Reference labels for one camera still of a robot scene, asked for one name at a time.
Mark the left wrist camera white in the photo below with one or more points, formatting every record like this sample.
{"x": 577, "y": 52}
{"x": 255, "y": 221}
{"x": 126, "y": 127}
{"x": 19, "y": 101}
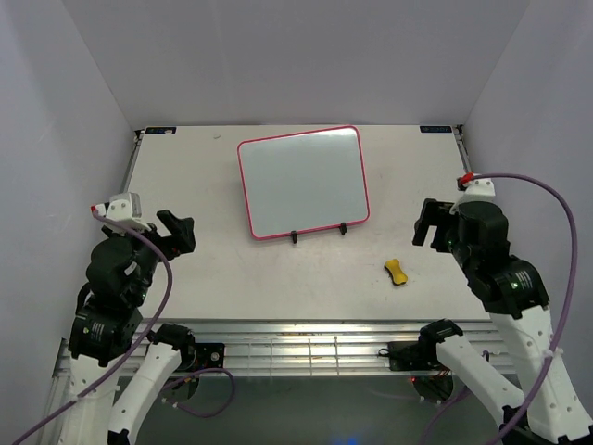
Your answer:
{"x": 125, "y": 209}

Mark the blue corner label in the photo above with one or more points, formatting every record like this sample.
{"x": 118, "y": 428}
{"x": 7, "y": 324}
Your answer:
{"x": 435, "y": 129}
{"x": 160, "y": 130}

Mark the right blue corner label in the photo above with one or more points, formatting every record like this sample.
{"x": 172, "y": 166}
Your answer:
{"x": 435, "y": 129}

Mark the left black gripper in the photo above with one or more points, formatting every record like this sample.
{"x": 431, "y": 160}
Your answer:
{"x": 182, "y": 238}

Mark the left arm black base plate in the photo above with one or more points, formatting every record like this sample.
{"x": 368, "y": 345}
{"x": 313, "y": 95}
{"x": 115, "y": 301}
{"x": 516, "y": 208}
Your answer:
{"x": 202, "y": 356}

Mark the wire whiteboard stand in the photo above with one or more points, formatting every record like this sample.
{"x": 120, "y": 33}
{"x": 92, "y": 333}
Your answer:
{"x": 319, "y": 232}

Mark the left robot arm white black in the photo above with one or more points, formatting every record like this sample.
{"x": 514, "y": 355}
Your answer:
{"x": 103, "y": 336}

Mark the yellow bone-shaped eraser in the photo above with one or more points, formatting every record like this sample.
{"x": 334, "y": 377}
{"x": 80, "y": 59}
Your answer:
{"x": 395, "y": 272}

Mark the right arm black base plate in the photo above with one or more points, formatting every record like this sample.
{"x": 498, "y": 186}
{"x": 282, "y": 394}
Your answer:
{"x": 409, "y": 357}

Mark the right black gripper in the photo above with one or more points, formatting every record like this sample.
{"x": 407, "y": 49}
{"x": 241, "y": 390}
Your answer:
{"x": 433, "y": 212}

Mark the left blue corner label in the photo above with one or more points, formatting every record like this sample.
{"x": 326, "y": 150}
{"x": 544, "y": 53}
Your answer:
{"x": 160, "y": 130}

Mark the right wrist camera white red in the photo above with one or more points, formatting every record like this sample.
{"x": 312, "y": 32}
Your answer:
{"x": 473, "y": 189}

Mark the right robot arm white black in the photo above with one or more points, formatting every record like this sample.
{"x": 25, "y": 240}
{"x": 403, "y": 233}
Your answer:
{"x": 543, "y": 408}

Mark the pink framed whiteboard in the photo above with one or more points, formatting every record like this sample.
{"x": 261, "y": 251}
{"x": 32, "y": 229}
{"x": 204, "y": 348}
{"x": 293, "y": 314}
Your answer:
{"x": 304, "y": 182}

